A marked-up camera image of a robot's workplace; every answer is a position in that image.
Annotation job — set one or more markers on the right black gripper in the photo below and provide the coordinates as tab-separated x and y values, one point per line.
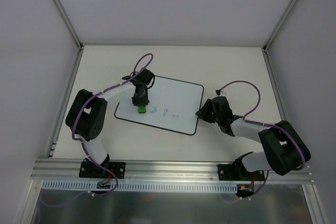
207	110

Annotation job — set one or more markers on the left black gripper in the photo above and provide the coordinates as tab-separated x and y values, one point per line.
140	102

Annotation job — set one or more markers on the green whiteboard eraser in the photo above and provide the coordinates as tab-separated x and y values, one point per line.
141	109

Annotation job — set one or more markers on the white whiteboard black frame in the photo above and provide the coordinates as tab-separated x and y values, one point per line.
173	106

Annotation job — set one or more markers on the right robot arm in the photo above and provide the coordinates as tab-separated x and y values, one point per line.
283	149

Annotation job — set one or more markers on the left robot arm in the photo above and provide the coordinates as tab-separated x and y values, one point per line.
88	110

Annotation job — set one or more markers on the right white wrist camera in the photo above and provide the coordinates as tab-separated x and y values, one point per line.
220	92

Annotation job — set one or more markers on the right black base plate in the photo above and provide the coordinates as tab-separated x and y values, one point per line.
235	172

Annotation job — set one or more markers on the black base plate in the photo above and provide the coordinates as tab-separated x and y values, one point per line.
89	170
235	172

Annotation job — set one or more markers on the left aluminium frame post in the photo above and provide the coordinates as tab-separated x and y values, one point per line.
62	12

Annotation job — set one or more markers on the aluminium frame post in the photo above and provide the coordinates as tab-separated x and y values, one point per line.
281	22
62	12

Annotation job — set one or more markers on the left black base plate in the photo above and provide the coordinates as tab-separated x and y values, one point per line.
89	170

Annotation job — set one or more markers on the white slotted cable duct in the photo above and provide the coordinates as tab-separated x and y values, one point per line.
78	185

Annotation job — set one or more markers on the aluminium mounting rail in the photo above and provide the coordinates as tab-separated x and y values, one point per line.
159	171

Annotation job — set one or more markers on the right aluminium frame post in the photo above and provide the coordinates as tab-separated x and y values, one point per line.
281	22

